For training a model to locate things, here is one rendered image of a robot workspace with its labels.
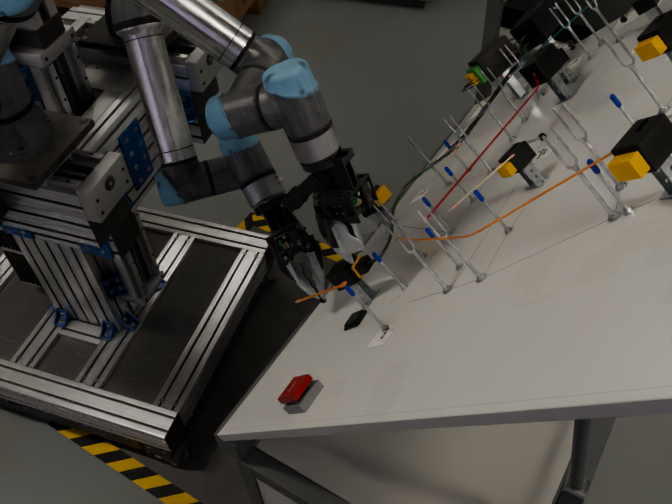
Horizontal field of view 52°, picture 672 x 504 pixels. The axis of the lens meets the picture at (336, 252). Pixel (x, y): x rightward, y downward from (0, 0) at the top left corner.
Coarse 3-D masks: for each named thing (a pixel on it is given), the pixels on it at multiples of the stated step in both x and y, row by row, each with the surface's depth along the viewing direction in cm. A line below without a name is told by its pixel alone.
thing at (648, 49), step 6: (654, 36) 101; (642, 42) 103; (648, 42) 101; (654, 42) 100; (660, 42) 101; (636, 48) 103; (642, 48) 102; (648, 48) 101; (654, 48) 101; (660, 48) 101; (666, 48) 101; (642, 54) 103; (648, 54) 102; (654, 54) 101; (660, 54) 101; (642, 60) 104
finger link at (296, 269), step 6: (288, 264) 135; (294, 264) 135; (300, 264) 135; (294, 270) 133; (300, 270) 135; (294, 276) 135; (300, 276) 134; (300, 282) 131; (306, 282) 135; (306, 288) 134; (312, 288) 135; (312, 294) 135
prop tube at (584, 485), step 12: (576, 420) 91; (588, 420) 90; (576, 432) 93; (588, 432) 92; (576, 444) 94; (588, 444) 95; (576, 456) 96; (576, 468) 99; (576, 480) 101; (576, 492) 102
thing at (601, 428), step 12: (600, 420) 116; (612, 420) 116; (600, 432) 114; (600, 444) 113; (588, 456) 112; (600, 456) 112; (588, 468) 110; (564, 480) 109; (588, 480) 104; (564, 492) 103
